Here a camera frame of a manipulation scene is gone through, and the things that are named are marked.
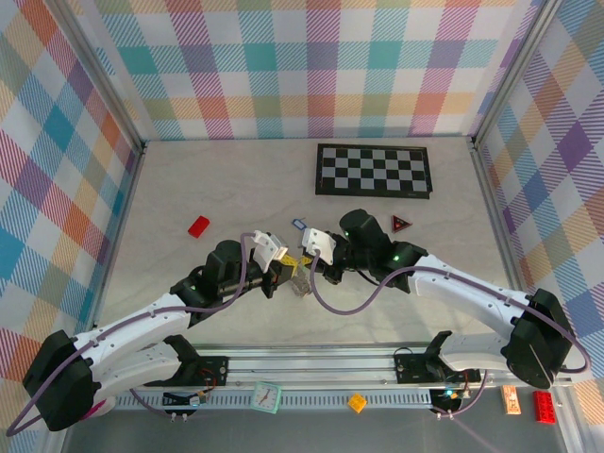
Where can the metal keyring bunch with keys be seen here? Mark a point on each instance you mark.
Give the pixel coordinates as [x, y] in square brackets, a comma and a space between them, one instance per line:
[299, 287]

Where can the blue key tag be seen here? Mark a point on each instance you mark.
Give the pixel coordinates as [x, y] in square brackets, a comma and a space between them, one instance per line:
[298, 223]

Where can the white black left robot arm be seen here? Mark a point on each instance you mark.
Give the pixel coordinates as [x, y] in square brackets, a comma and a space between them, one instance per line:
[141, 321]

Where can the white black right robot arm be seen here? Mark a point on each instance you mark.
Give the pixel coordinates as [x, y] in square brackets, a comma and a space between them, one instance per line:
[472, 290]

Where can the red black triangle sign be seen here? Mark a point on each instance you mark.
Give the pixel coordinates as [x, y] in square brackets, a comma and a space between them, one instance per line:
[400, 225]

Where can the small red toy brick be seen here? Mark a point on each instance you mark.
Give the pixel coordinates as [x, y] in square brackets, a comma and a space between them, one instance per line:
[198, 226]

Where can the black white chessboard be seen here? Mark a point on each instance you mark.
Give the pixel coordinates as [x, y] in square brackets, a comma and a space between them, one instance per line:
[373, 172]

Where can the mint green alarm clock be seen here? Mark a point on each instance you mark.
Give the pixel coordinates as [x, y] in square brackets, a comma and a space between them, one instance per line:
[265, 397]

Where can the orange toy brick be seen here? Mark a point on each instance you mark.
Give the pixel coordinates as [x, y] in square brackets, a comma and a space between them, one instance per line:
[357, 402]

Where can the pink tape roll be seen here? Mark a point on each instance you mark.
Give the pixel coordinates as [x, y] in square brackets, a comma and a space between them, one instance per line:
[104, 408]

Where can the large red toy brick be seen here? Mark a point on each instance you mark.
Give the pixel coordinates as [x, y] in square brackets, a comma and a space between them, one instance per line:
[544, 406]

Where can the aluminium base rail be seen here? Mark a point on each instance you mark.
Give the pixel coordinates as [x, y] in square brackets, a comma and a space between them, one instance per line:
[311, 368]

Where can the aluminium frame side bar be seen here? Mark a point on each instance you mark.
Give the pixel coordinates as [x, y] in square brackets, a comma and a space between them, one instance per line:
[491, 207]
[120, 226]

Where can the aluminium frame post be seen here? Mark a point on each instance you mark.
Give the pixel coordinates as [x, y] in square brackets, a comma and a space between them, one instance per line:
[104, 80]
[514, 71]

